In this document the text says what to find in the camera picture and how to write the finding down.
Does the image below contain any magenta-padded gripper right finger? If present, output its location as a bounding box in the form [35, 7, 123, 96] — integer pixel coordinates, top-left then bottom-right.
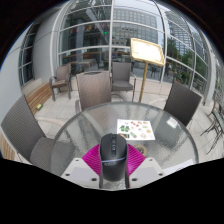
[125, 143, 165, 190]

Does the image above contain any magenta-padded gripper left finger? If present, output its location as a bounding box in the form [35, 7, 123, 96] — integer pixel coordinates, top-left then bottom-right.
[61, 145, 104, 190]

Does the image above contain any black computer mouse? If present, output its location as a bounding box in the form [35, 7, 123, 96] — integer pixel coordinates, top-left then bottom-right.
[98, 132, 129, 183]

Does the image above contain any colourful printed menu card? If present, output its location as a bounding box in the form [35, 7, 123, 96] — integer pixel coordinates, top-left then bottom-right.
[116, 118, 156, 141]

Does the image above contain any grey wicker chair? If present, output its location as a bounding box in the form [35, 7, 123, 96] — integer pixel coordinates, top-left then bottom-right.
[163, 80, 204, 128]
[75, 70, 113, 114]
[0, 94, 64, 164]

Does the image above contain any wooden slatted bench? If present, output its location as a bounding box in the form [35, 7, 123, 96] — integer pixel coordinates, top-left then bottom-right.
[0, 133, 16, 161]
[25, 82, 53, 115]

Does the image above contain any grey wicker armchair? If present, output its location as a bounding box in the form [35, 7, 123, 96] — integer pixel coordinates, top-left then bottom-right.
[49, 63, 73, 102]
[110, 61, 137, 103]

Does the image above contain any gold menu display stand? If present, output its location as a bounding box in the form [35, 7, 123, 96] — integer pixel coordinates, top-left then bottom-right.
[129, 37, 166, 103]

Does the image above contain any round brass table ring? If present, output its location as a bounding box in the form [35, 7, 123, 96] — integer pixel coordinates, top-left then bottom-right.
[133, 143, 148, 157]

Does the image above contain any dark metal frame chair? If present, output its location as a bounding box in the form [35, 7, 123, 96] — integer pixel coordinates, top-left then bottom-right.
[199, 99, 224, 155]

